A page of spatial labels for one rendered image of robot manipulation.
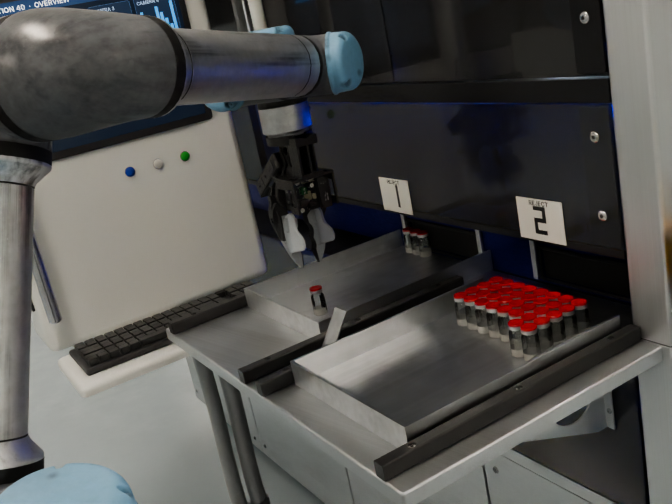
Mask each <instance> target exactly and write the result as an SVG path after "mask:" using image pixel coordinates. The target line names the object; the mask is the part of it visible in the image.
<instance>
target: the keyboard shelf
mask: <svg viewBox="0 0 672 504"><path fill-rule="evenodd" d="M188 356H191V355H190V354H188V353H187V352H185V351H184V350H183V349H181V348H180V347H178V346H177V345H176V344H174V343H172V344H169V345H166V346H164V347H161V348H159V349H156V350H154V351H151V352H149V353H146V354H144V355H141V356H139V357H136V358H133V359H131V360H128V361H126V362H123V363H121V364H118V365H116V366H113V367H111V368H108V369H106V370H103V371H100V372H98V373H95V374H93V375H90V376H88V375H87V374H86V373H85V372H84V371H83V370H82V368H81V367H80V366H79V365H78V364H77V363H76V361H75V360H74V359H73V358H72V357H71V356H70V355H67V356H64V357H62V358H60V359H59V361H58V365H59V368H60V370H61V371H62V373H63V374H64V375H65V376H66V378H67V379H68V380H69V381H70V383H71V384H72V385H73V387H74V388H75V389H76V390H77V392H78V393H79V394H80V395H81V397H83V398H86V397H90V396H92V395H95V394H97V393H99V392H102V391H104V390H107V389H109V388H112V387H114V386H117V385H119V384H122V383H124V382H127V381H129V380H132V379H134V378H136V377H139V376H141V375H144V374H146V373H149V372H151V371H154V370H156V369H159V368H161V367H164V366H166V365H169V364H171V363H173V362H176V361H178V360H181V359H183V358H186V357H188Z"/></svg>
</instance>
